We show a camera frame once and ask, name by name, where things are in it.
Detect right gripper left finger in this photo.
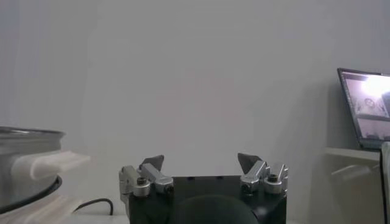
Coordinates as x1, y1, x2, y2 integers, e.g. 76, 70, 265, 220
119, 154, 174, 211

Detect dark laptop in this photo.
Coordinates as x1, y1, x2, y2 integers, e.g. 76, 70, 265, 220
337, 67, 390, 150

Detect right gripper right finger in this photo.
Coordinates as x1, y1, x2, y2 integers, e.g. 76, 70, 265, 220
237, 152, 289, 195

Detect black cooker power cord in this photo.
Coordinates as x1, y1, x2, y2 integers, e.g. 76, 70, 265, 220
73, 198, 114, 215

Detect perforated steel steamer basket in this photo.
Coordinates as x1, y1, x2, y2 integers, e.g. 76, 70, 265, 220
0, 126, 92, 211

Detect white desk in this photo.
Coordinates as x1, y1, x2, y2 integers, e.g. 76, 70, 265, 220
324, 147, 385, 224

